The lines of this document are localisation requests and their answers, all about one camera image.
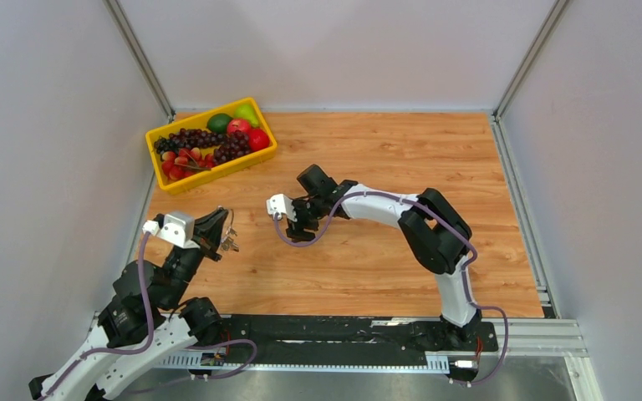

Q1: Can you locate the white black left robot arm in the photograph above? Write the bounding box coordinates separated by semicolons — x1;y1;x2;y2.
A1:
28;206;234;400

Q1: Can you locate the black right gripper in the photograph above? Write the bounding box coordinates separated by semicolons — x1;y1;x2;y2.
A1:
286;195;327;243

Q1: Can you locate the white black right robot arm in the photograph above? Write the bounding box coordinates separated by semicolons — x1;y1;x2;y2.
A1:
266;165;482;349

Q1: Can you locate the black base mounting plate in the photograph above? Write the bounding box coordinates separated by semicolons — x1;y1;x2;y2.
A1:
201;314;500;367

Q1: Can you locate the silver keyring with keys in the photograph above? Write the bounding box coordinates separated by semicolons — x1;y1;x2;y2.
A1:
219;208;240;252

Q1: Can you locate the red cherries cluster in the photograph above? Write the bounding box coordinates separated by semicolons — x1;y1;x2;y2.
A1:
160;147;217;181

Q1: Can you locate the red pink apple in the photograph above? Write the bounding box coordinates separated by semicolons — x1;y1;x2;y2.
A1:
227;119;253;135

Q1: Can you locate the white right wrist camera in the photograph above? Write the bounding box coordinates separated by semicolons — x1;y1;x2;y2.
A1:
266;194;293;221

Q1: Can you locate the bright red tomato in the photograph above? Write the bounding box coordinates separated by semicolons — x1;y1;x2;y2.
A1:
247;128;270;152

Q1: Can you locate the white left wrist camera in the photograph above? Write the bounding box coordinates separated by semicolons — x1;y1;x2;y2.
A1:
142;211;200;249

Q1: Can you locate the dark purple grape bunch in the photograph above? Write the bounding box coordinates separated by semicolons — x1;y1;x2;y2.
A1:
153;129;227;155

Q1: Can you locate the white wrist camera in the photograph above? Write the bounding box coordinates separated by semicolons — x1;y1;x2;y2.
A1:
142;211;200;249
266;194;293;221

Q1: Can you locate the green pear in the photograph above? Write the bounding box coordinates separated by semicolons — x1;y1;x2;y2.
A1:
233;104;260;128

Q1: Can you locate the dark green avocado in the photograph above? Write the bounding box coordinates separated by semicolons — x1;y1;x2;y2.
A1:
206;113;233;134

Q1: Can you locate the yellow plastic fruit tray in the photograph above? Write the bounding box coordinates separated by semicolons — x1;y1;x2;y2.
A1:
145;97;278;195

